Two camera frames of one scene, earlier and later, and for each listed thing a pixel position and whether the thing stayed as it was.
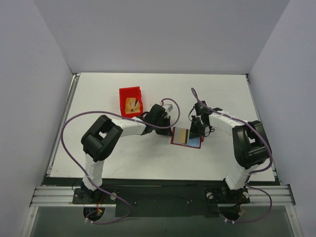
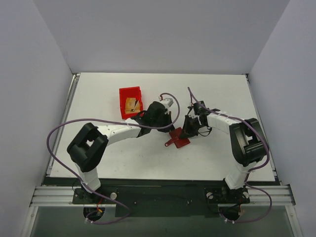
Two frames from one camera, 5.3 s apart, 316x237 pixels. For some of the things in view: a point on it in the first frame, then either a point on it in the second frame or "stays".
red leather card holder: x=194 y=142 to x=178 y=141
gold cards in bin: x=132 y=105 stays
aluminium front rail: x=261 y=195 stays
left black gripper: x=164 y=127 stays
